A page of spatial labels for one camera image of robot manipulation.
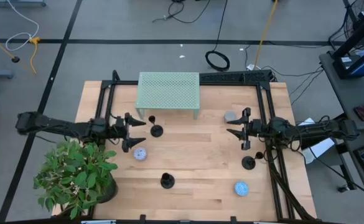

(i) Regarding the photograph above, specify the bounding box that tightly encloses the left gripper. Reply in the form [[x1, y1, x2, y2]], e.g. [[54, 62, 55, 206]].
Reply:
[[113, 112, 147, 153]]

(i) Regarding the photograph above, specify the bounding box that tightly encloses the short yellow cable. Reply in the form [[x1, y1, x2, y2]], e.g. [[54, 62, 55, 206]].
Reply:
[[29, 36, 42, 75]]

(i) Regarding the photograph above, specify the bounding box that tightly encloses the gray cart base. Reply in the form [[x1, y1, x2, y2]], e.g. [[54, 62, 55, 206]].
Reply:
[[0, 0, 47, 8]]

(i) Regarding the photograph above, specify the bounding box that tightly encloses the small white paper sheet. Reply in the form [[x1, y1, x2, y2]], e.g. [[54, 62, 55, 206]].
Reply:
[[296, 117, 316, 127]]

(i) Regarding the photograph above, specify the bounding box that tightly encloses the green leafy plant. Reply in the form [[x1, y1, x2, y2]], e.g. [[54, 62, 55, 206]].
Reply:
[[33, 138, 119, 220]]

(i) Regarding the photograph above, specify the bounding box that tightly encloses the thin black floor cable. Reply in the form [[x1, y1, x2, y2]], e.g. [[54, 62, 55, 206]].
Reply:
[[152, 0, 211, 24]]

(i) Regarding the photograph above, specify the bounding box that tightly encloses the black floor fan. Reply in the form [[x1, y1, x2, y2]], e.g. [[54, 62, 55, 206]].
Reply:
[[342, 0, 364, 44]]

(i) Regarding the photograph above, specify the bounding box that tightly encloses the wooden stick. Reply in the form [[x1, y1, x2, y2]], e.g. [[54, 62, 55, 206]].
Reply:
[[253, 0, 279, 70]]

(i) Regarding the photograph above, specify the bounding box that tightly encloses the gray side table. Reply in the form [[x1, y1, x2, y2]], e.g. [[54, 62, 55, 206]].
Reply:
[[339, 129, 364, 206], [319, 49, 364, 131]]

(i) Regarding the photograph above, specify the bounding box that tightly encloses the black plant pot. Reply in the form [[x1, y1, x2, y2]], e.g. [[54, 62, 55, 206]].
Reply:
[[96, 172, 119, 205]]

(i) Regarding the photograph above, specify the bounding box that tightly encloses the large white paper sheet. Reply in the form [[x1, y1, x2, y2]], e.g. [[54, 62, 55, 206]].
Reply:
[[301, 138, 336, 165]]

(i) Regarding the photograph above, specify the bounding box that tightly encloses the green perforated metal shelf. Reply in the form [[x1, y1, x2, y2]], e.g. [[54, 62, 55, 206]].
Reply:
[[134, 72, 201, 121]]

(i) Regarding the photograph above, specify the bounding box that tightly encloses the black aluminium table frame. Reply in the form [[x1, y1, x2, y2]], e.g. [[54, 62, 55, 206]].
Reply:
[[88, 70, 319, 223]]

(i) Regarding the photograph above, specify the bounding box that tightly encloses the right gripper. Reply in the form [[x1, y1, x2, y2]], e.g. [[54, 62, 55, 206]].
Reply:
[[226, 107, 263, 151]]

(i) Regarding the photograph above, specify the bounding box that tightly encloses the white floor cable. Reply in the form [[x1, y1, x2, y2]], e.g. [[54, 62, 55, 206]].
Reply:
[[5, 0, 40, 52]]

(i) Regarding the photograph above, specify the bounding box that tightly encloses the black perforated cable tray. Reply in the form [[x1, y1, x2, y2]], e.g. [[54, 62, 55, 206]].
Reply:
[[199, 70, 273, 84]]

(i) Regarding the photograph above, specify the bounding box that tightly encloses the black candlestick holder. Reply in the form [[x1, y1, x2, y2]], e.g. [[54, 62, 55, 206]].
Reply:
[[241, 151, 264, 170], [148, 115, 164, 138], [160, 172, 175, 190]]

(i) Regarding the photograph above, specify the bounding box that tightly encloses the black diagonal pole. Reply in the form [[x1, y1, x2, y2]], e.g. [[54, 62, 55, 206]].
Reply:
[[333, 8, 364, 60]]

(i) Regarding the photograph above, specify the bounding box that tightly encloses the black coiled cable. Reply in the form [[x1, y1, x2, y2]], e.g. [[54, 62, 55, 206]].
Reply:
[[204, 0, 231, 73]]

